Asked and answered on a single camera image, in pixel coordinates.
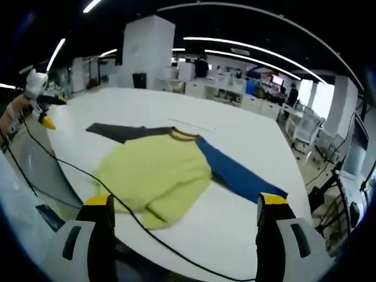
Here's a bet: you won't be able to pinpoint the black floor bag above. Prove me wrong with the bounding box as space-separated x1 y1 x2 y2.
308 184 325 212

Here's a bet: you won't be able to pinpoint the white square pillar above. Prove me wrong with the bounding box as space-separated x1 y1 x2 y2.
122 14 176 89

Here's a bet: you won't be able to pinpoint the short ceiling light strip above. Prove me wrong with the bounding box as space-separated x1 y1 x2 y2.
46 38 66 71

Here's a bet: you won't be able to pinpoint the black bin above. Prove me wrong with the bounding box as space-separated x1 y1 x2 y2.
132 72 147 89

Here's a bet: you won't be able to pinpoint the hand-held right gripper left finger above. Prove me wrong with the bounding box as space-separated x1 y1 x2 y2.
41 193 117 282

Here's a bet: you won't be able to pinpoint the yellow blue grey garment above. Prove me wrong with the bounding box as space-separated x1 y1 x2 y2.
85 122 288 230

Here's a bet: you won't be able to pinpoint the long ceiling light strip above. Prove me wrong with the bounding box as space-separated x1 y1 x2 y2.
183 36 325 85
204 49 302 80

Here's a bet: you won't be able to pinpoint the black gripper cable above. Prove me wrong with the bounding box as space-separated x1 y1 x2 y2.
20 116 258 282

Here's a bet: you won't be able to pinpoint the white office chair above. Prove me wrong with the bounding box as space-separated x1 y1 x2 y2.
286 113 325 153

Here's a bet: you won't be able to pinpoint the white cabinet row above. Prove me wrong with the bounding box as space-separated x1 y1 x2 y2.
164 78 283 121

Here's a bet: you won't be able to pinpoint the person's blue jeans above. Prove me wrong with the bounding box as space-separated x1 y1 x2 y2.
35 204 65 233

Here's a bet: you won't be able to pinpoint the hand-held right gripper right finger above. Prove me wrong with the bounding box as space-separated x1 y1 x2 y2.
254 192 334 282

